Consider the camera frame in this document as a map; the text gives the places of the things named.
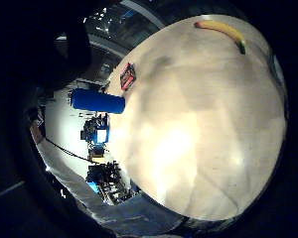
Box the black cable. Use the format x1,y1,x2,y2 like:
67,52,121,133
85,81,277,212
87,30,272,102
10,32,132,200
44,137,97,165

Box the red and black packet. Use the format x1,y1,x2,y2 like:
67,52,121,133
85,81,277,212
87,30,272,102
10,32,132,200
119,61,137,91

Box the desk with dark equipment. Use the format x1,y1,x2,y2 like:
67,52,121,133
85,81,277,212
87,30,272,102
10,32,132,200
79,112,111,165

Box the lit computer monitor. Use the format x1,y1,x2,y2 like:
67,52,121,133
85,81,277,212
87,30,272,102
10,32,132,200
95,128,109,144

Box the yellow banana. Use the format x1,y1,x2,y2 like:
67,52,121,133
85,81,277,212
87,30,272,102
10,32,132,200
194,19,247,56

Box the cluttered workbench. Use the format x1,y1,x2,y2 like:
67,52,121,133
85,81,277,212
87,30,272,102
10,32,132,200
84,161,141,206

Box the blue cylinder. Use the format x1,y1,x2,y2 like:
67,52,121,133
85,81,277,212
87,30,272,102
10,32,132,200
70,87,126,115

